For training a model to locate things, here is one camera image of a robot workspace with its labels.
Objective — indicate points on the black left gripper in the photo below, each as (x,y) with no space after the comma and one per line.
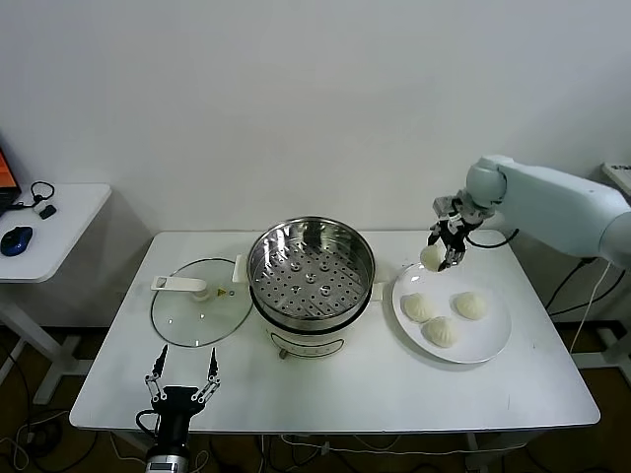
(176,401)

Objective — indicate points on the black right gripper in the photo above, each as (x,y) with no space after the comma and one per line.
(458,229)

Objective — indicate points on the white steamed baozi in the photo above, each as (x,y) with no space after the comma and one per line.
(430,258)
(419,308)
(470,305)
(440,331)

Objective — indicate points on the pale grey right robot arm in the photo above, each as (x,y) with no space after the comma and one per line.
(542,202)

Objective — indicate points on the stainless steel steamer basket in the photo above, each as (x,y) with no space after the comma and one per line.
(315,290)

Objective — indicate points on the white round plate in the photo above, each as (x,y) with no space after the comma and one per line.
(473,345)

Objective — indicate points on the white electric cooking pot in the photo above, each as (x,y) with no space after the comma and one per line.
(305,340)

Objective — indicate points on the white desk with foot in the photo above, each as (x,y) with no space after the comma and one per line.
(623,177)

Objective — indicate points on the white side table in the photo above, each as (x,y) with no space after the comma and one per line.
(69,222)

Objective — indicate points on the small black device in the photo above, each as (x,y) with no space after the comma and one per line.
(48,213)

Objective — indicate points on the blue and black computer mouse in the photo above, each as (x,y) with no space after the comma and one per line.
(16,241)

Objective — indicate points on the black laptop with orange screen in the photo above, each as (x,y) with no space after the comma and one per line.
(6,172)

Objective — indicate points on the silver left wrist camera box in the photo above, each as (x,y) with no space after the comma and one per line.
(167,464)

